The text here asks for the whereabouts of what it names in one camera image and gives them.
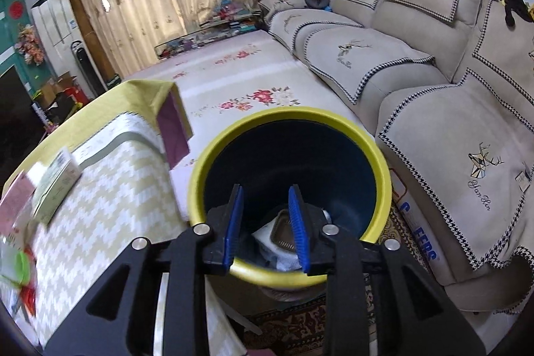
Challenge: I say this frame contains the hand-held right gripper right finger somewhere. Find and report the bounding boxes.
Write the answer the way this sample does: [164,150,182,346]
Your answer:
[288,184,487,356]

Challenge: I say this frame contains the pale green tissue packet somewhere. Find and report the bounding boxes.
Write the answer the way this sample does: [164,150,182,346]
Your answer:
[31,147,82,226]

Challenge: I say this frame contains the pink packet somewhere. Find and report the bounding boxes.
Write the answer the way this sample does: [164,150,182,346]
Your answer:
[0,171,36,234]

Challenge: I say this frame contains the yellow tablecloth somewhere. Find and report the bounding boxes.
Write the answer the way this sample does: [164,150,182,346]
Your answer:
[7,78,195,216]

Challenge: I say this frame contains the bright green wrapper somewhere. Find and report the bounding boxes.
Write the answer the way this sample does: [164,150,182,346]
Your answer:
[0,250,33,287]

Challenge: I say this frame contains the white cabinet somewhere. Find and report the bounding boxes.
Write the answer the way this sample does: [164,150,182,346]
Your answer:
[31,0,85,78]

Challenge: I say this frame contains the white floral mat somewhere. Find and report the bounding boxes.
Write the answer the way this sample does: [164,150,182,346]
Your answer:
[120,30,377,224]

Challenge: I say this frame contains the yellow rimmed dark trash bin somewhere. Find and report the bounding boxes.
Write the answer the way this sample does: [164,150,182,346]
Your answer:
[187,106,393,300]

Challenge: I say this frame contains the white wrapper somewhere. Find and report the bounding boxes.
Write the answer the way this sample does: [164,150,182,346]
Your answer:
[251,214,331,272]

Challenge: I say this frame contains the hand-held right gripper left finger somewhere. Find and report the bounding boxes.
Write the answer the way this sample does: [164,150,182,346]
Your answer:
[44,184,247,356]

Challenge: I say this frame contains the black tower fan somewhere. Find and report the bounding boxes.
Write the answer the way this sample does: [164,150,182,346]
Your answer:
[69,40,107,98]

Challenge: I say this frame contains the red packet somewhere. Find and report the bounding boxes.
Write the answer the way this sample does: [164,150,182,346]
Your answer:
[18,284,39,317]

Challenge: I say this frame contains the brown ribbed wrapper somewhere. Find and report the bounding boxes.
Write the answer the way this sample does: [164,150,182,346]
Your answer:
[269,209,299,253]

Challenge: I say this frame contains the white box with blue print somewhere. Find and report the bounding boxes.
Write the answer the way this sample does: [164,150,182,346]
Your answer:
[389,167,444,274]

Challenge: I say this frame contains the beige fabric sofa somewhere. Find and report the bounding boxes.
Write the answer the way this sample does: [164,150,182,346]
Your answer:
[258,0,534,316]

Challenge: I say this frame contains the artificial flower decoration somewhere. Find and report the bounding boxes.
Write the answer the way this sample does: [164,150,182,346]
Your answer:
[17,24,45,67]

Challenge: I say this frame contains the green wall board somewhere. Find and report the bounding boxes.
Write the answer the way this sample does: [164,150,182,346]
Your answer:
[0,0,57,99]

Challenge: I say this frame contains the cardboard boxes on floor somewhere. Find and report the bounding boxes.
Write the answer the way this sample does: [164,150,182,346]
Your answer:
[35,71,91,120]

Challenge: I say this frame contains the row of books and clutter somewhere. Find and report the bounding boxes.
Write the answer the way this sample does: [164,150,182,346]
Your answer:
[154,0,268,59]

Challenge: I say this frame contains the black and yellow plush toy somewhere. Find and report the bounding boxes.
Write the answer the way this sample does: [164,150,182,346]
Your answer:
[478,0,534,26]

